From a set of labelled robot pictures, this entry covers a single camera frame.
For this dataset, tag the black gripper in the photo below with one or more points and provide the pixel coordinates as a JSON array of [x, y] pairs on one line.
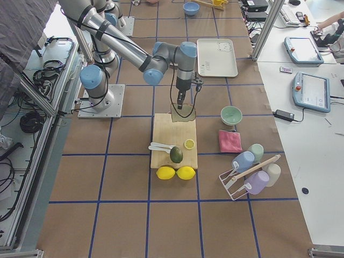
[[183, 85]]

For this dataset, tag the white bread slice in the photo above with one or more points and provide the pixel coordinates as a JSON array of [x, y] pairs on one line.
[[185, 114]]

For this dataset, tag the wooden cutting board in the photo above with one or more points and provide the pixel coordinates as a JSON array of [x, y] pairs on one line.
[[165, 131]]

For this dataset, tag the lemon slice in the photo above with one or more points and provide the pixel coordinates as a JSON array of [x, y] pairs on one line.
[[189, 144]]

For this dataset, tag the green bowl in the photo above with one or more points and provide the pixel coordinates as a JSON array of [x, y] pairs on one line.
[[230, 115]]

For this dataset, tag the green avocado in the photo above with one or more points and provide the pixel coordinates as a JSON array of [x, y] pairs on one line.
[[176, 155]]

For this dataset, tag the white plastic spoon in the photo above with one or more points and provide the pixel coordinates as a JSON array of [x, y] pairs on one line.
[[156, 148]]

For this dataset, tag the cream bear tray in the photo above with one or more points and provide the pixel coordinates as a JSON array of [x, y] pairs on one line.
[[216, 58]]

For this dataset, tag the pink cloth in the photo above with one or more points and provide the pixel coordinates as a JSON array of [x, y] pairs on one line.
[[230, 142]]

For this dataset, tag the right yellow lemon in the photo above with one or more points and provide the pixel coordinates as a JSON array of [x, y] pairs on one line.
[[185, 173]]

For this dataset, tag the yellow lemon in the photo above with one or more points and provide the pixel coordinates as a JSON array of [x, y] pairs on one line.
[[185, 173], [165, 173]]

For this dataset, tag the left yellow lemon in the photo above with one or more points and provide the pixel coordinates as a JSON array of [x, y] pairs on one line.
[[165, 173]]

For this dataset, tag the blue cup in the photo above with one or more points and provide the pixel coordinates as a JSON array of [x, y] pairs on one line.
[[243, 161]]

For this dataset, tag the green cup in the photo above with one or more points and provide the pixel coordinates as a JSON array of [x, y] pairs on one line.
[[258, 151]]

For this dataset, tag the blue bowl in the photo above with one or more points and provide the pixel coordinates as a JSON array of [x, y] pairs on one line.
[[191, 8]]

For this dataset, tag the wooden rack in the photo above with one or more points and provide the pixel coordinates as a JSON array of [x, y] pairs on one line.
[[209, 4]]

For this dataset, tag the yellow cup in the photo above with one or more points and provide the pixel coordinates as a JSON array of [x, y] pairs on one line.
[[217, 2]]

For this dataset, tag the black power adapter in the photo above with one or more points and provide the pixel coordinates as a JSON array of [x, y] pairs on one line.
[[287, 116]]

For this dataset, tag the purple cup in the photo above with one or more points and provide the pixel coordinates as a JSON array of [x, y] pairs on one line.
[[256, 182]]

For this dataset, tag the beige cup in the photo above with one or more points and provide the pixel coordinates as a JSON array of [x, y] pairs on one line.
[[274, 171]]

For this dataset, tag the far teach pendant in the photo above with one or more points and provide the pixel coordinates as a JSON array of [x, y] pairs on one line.
[[302, 51]]

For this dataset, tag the teach pendant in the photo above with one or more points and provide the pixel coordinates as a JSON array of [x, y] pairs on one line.
[[311, 92], [302, 51]]

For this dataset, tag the near teach pendant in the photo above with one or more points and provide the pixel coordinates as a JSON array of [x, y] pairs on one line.
[[311, 92]]

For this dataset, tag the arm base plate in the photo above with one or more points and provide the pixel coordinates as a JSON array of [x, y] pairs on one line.
[[110, 106], [126, 25]]

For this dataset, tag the white wire cup rack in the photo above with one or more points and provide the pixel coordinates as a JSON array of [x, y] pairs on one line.
[[234, 187]]

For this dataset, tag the aluminium frame post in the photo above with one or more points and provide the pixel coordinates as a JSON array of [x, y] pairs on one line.
[[271, 18]]

